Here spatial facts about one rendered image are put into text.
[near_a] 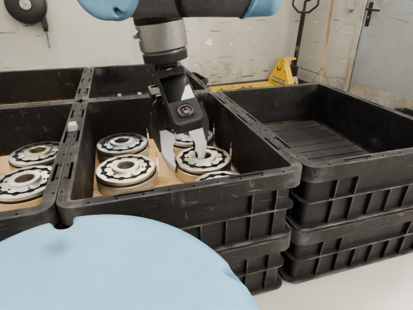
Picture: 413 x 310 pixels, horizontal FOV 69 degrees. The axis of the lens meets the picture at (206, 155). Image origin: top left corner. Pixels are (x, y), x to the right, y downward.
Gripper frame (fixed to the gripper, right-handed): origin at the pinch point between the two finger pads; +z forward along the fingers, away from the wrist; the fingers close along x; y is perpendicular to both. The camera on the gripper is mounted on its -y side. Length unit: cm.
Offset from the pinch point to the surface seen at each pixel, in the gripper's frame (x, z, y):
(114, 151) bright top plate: 12.5, -2.6, 7.4
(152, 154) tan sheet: 5.4, 1.5, 10.4
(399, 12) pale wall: -261, 15, 210
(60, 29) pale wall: 61, -10, 331
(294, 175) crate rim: -10.4, -5.8, -19.5
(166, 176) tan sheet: 4.0, 1.7, 0.7
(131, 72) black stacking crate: 5, -6, 59
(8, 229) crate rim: 21.7, -9.2, -19.6
